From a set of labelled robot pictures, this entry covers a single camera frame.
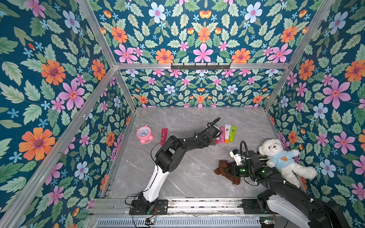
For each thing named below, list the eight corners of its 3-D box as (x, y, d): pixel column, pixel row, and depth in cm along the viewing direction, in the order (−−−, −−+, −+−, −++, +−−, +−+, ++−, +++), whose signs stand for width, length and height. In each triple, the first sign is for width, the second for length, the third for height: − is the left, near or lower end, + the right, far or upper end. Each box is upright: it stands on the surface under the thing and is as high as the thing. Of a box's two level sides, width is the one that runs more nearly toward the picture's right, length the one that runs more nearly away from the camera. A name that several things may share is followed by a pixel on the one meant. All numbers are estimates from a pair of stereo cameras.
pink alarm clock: (142, 145, 99) (140, 143, 97) (135, 133, 107) (134, 130, 104) (155, 139, 103) (154, 136, 100) (148, 126, 110) (147, 124, 107)
